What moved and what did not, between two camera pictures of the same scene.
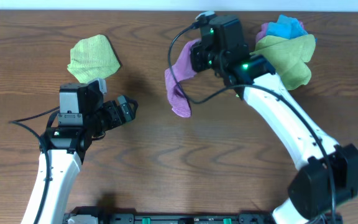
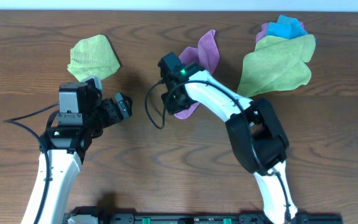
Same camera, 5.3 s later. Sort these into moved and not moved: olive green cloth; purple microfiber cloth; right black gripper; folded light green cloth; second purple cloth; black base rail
Moved: right black gripper; purple microfiber cloth
Not moved: second purple cloth; black base rail; olive green cloth; folded light green cloth
